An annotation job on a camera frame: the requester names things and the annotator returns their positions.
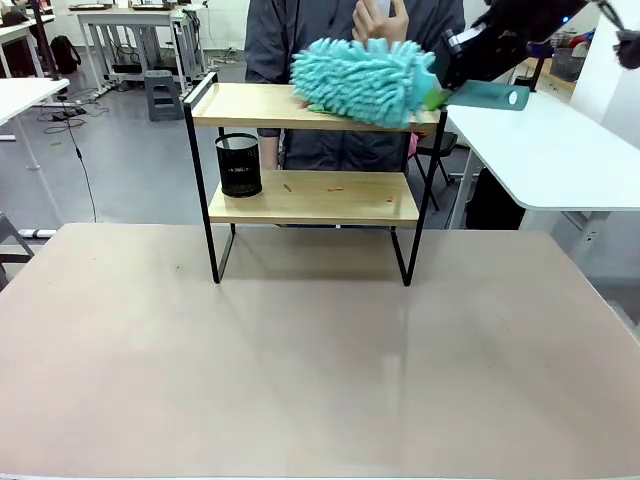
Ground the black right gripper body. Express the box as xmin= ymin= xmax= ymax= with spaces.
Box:
xmin=438 ymin=22 xmax=530 ymax=92

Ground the teal chenille duster with handle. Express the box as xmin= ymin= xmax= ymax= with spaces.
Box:
xmin=289 ymin=37 xmax=530 ymax=131

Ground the bare person hand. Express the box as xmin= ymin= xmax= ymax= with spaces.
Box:
xmin=351 ymin=0 xmax=409 ymax=51

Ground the black folding chair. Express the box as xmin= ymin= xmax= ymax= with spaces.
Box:
xmin=416 ymin=131 xmax=459 ymax=212

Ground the black monitor stand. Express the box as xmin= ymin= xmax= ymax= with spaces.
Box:
xmin=514 ymin=53 xmax=545 ymax=94

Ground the black bag under desk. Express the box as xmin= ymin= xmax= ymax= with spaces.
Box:
xmin=464 ymin=167 xmax=527 ymax=231

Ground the large white curved desk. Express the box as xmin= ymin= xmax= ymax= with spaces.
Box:
xmin=443 ymin=92 xmax=640 ymax=271

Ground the white partition panel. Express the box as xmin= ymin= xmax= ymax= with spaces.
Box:
xmin=569 ymin=0 xmax=640 ymax=154

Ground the person in dark gray jacket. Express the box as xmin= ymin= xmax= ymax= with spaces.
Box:
xmin=244 ymin=0 xmax=466 ymax=174

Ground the black mesh pen cup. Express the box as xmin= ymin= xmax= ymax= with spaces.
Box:
xmin=214 ymin=132 xmax=264 ymax=199

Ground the gray step stool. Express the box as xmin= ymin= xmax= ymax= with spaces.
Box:
xmin=144 ymin=69 xmax=186 ymax=123

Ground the white desk with metal legs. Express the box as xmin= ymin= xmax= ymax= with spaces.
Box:
xmin=67 ymin=3 xmax=207 ymax=97

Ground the black backpack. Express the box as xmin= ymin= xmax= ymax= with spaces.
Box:
xmin=49 ymin=34 xmax=82 ymax=76

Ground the black vertical pole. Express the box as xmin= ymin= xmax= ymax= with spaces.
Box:
xmin=31 ymin=0 xmax=62 ymax=84

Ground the white desk rounded corner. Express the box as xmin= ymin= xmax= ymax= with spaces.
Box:
xmin=0 ymin=77 xmax=71 ymax=172

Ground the wire mesh basket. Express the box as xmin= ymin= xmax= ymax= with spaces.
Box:
xmin=551 ymin=47 xmax=587 ymax=84

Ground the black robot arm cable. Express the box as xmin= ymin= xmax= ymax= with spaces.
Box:
xmin=597 ymin=0 xmax=640 ymax=70

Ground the wooden shelf black metal frame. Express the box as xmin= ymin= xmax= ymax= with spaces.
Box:
xmin=182 ymin=71 xmax=449 ymax=287

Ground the black floor cable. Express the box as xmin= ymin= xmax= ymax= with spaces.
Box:
xmin=45 ymin=97 xmax=99 ymax=222

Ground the gray chair frame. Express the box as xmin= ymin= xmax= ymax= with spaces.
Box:
xmin=0 ymin=211 xmax=37 ymax=294

